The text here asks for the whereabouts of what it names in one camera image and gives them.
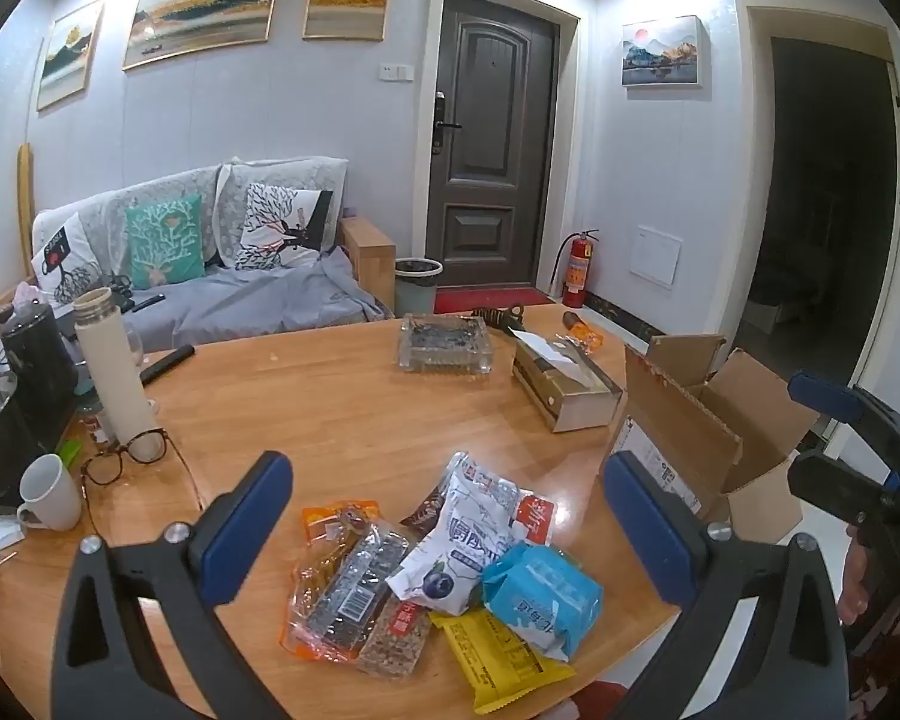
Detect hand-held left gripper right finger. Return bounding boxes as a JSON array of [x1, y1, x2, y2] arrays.
[[602, 452, 850, 720]]

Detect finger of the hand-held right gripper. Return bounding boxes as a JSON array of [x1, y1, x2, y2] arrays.
[[787, 370, 900, 478], [787, 450, 900, 523]]

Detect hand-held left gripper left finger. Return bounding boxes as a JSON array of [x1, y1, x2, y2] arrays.
[[51, 451, 295, 720]]

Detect orange clear chicken foot packet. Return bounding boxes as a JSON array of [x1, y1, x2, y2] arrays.
[[283, 499, 421, 665]]

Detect cardboard box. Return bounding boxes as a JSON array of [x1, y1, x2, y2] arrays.
[[604, 334, 822, 541]]

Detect person's right forearm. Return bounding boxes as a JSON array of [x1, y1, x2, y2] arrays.
[[847, 592, 900, 700]]

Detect person's right hand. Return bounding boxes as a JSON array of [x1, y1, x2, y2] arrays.
[[836, 525, 871, 625]]

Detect red orange snack packet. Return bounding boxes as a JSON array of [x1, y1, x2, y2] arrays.
[[510, 493, 554, 547]]

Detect teal snack packet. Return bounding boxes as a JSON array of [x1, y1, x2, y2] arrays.
[[481, 542, 605, 662]]

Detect dark sesame bar packet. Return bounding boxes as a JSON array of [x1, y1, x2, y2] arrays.
[[305, 523, 419, 650]]

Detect tissue box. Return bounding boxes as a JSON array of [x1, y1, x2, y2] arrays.
[[511, 328, 623, 434]]

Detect person's red clothing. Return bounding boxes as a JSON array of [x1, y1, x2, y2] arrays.
[[568, 679, 632, 720]]

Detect brown snack packet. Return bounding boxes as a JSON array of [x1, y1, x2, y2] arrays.
[[399, 484, 451, 537]]

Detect grain bar packet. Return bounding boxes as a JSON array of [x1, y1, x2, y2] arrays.
[[356, 600, 432, 682]]

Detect white blueberry snack packet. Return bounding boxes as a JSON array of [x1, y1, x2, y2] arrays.
[[386, 452, 522, 612]]

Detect white thermos bottle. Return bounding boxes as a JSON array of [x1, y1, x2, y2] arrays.
[[73, 286, 164, 462]]

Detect yellow snack packet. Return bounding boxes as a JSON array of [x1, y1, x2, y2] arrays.
[[429, 607, 577, 715]]

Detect white mug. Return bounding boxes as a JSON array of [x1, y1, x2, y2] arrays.
[[16, 454, 83, 532]]

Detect small orange snack packet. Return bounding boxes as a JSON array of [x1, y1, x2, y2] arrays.
[[562, 311, 605, 352]]

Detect grey blanket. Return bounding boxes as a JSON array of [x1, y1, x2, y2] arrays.
[[124, 247, 387, 350]]

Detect black kettle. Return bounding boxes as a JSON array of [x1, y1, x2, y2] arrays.
[[0, 300, 82, 451]]

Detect dark hair claw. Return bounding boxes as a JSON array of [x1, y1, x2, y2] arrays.
[[471, 305, 527, 331]]

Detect glass ashtray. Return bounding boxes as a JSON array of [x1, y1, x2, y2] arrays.
[[399, 313, 490, 374]]

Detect red fire extinguisher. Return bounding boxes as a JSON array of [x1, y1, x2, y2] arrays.
[[555, 230, 599, 310]]

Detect red door mat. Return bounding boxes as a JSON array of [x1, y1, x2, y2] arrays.
[[433, 285, 563, 314]]

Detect grey trash bin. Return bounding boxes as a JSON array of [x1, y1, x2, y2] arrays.
[[394, 258, 443, 317]]

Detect teal coral print pillow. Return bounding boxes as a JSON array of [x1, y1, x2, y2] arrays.
[[125, 193, 205, 290]]

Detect white pillow with black tree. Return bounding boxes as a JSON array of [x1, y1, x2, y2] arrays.
[[236, 184, 336, 271]]

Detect white pillow with red print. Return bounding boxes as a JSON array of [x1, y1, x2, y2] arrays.
[[30, 211, 98, 305]]

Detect blue mountain canvas painting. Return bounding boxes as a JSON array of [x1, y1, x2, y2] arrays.
[[621, 16, 703, 88]]

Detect dark brown door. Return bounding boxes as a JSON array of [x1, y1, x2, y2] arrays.
[[425, 0, 560, 290]]

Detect wooden board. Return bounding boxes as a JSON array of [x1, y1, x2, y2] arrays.
[[17, 144, 37, 256]]

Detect tall framed landscape painting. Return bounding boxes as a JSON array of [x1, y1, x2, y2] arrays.
[[36, 0, 104, 112]]

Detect wide framed tree painting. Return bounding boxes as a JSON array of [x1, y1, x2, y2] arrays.
[[122, 0, 286, 71]]

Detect brown frame eyeglasses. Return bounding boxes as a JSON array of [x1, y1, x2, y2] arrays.
[[81, 427, 203, 511]]

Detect white wall panel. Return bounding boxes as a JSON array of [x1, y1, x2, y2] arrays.
[[628, 225, 683, 287]]

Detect black door lock handle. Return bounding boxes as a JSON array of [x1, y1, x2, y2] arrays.
[[433, 92, 464, 157]]

